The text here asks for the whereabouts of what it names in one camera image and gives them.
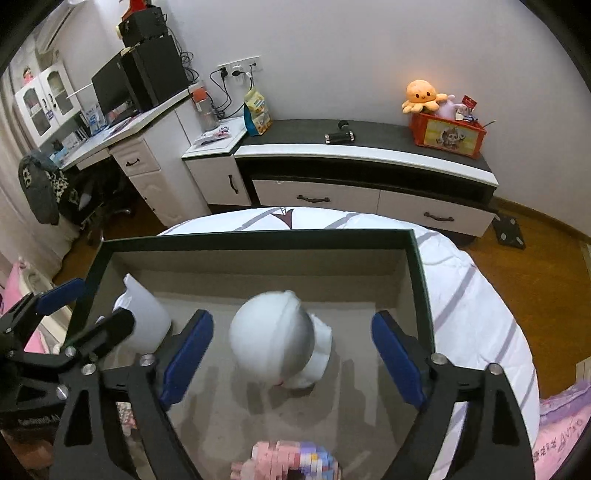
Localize red storage box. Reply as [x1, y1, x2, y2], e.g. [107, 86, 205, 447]
[410, 111, 488, 161]

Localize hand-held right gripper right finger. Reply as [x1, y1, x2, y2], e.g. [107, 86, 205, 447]
[370, 310, 536, 480]

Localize pink blanket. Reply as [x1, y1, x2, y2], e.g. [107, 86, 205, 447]
[0, 263, 56, 356]

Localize black floor plate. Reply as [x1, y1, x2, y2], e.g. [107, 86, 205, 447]
[492, 213, 527, 250]

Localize purple printed bedding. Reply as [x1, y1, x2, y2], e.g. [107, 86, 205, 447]
[531, 381, 591, 480]

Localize white glass-door cupboard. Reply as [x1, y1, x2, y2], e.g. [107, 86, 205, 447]
[14, 62, 81, 139]

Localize white jug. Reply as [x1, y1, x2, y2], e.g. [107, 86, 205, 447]
[95, 273, 172, 354]

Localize purple plush toy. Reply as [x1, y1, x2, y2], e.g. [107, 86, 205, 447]
[436, 95, 467, 120]

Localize black white TV cabinet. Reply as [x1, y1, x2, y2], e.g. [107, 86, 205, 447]
[234, 119, 500, 241]

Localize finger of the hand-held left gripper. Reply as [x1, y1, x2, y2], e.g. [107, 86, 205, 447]
[55, 308, 136, 384]
[7, 277, 87, 333]

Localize yellow blue snack bag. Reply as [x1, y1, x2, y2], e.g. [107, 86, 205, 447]
[243, 88, 274, 136]

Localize orange octopus plush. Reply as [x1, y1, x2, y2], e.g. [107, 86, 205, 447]
[401, 80, 448, 115]

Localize blue white box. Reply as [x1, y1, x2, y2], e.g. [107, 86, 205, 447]
[85, 105, 105, 136]

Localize papers with pink item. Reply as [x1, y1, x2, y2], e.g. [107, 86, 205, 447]
[194, 124, 232, 146]

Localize white striped quilt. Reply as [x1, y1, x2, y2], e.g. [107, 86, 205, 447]
[115, 207, 541, 480]

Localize black office chair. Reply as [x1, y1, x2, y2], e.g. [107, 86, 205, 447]
[69, 171, 139, 241]

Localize black power cables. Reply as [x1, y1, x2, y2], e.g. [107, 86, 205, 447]
[210, 69, 257, 118]

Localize black speaker box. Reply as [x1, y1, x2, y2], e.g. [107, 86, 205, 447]
[117, 10, 169, 47]

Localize black computer tower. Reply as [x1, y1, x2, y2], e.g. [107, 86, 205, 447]
[120, 34, 190, 112]

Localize black monitor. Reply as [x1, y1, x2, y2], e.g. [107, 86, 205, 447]
[91, 60, 134, 125]

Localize dark printed jacket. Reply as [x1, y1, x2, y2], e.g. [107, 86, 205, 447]
[18, 154, 70, 226]

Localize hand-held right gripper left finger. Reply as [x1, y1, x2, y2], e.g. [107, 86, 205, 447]
[48, 309, 215, 480]

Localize white side cabinet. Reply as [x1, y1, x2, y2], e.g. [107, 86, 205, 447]
[181, 115, 252, 215]

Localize pink storage box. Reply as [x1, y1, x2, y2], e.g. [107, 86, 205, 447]
[62, 229, 437, 480]

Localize white round-head figurine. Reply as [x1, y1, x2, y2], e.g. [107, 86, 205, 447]
[229, 290, 334, 391]

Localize white desk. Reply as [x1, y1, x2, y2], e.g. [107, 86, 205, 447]
[58, 83, 213, 229]

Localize black massage gun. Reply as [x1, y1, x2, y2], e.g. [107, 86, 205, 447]
[324, 120, 355, 145]

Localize orange-capped water bottle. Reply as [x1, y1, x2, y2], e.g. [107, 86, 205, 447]
[193, 88, 218, 132]

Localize white wall outlet strip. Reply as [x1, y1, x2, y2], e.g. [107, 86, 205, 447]
[217, 56, 262, 80]

